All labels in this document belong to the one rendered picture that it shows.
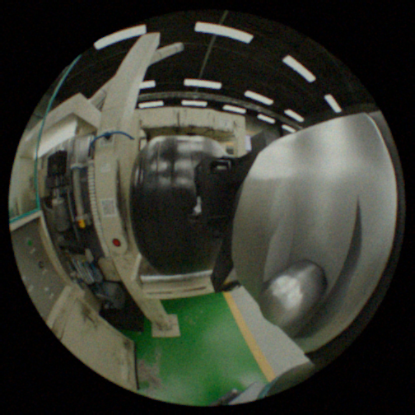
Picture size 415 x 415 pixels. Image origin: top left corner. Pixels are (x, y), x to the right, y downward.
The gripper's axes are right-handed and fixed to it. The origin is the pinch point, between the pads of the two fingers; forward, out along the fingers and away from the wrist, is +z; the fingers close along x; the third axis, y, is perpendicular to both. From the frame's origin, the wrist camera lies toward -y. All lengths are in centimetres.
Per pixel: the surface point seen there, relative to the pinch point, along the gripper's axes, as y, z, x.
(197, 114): 55, 42, -8
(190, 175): 7.7, 2.6, 2.4
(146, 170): 9.5, 3.5, 12.4
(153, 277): -30.3, 19.3, 19.2
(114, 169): 15.2, 20.6, 30.0
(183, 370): -126, -7, 26
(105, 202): 2.5, 22.1, 35.7
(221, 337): -123, 20, -15
